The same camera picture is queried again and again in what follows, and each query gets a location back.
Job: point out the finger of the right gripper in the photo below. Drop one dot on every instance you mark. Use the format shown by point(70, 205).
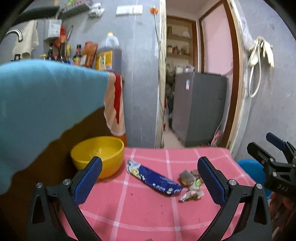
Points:
point(266, 159)
point(276, 140)

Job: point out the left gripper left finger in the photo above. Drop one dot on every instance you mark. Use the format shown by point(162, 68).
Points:
point(44, 222)

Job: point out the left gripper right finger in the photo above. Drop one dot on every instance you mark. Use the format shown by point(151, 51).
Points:
point(254, 222)

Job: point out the green white wrapper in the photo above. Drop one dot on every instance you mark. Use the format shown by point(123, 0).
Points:
point(194, 193)

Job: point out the blue snack wrapper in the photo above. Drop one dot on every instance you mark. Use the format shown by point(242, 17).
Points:
point(153, 179)

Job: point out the blue plastic bucket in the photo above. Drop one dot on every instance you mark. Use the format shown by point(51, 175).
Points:
point(255, 170)

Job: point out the grey washing machine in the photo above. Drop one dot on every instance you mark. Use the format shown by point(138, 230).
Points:
point(199, 101)

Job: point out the yellow plastic bowl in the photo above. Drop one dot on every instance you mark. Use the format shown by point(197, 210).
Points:
point(109, 149)

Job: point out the white rubber gloves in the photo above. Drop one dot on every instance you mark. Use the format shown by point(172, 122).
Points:
point(261, 48)

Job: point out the blue striped towel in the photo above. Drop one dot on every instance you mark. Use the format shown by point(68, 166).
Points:
point(41, 99)

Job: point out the large dark oil jug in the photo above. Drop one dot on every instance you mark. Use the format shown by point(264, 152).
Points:
point(109, 55)

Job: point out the dark soy sauce bottle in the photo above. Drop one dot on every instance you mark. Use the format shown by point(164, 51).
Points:
point(61, 55)

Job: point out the orange seasoning bag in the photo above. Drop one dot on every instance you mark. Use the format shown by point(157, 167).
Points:
point(88, 54)

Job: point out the chrome faucet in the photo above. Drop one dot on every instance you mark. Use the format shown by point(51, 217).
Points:
point(17, 32)

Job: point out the beige hanging cloth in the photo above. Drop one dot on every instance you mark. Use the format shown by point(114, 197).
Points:
point(30, 41)

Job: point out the black frying pan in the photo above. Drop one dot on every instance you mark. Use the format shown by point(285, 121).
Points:
point(37, 13)

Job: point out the orange wall hook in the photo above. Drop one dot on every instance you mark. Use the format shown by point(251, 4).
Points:
point(154, 10)

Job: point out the white wall power strip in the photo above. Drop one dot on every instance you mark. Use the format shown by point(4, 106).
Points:
point(129, 10)

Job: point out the wall spice rack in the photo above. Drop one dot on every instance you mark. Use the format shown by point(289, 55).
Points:
point(73, 8)

